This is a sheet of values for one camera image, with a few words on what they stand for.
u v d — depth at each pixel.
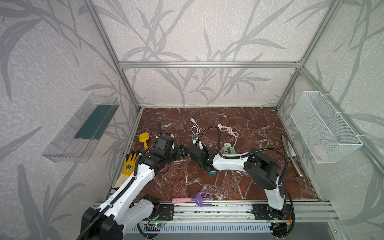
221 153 0.91
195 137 0.79
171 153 0.66
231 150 0.89
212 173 0.85
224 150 0.89
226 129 1.05
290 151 0.93
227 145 0.91
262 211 0.73
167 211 0.73
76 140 0.65
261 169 0.50
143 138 0.99
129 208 0.44
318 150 0.75
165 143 0.60
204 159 0.70
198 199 0.76
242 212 0.75
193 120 1.11
